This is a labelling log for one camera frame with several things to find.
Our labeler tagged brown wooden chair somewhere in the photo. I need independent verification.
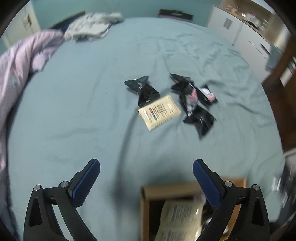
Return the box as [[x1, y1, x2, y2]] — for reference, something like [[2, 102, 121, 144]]
[[262, 36, 296, 152]]

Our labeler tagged white cabinet with black handles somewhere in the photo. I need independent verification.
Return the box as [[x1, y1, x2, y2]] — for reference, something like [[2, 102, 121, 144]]
[[207, 6, 271, 82]]

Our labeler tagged teal bed sheet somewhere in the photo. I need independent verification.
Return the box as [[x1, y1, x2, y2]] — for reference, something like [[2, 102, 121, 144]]
[[6, 17, 287, 241]]

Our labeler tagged brown cardboard box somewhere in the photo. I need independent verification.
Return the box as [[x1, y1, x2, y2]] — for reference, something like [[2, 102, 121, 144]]
[[139, 177, 247, 241]]

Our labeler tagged grey crumpled garment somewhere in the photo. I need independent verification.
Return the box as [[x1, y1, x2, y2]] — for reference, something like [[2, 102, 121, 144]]
[[64, 13, 125, 42]]

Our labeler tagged pile black white snack packet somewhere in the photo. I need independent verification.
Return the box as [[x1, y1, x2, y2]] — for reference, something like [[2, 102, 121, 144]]
[[170, 73, 218, 138]]

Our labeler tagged white door with handle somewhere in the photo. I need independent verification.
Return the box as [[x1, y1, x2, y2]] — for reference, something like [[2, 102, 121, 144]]
[[1, 1, 41, 49]]

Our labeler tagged black bag by wall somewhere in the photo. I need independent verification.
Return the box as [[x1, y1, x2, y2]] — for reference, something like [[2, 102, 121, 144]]
[[158, 9, 193, 22]]

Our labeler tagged lilac duvet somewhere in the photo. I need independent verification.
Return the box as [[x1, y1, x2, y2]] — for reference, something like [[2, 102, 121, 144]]
[[1, 29, 64, 240]]

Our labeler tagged beige sachet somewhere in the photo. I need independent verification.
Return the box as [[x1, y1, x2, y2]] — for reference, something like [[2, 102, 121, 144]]
[[155, 200, 205, 241], [138, 95, 181, 131]]

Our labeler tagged dark pillow at headboard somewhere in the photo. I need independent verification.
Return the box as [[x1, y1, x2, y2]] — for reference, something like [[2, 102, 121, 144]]
[[50, 11, 86, 33]]

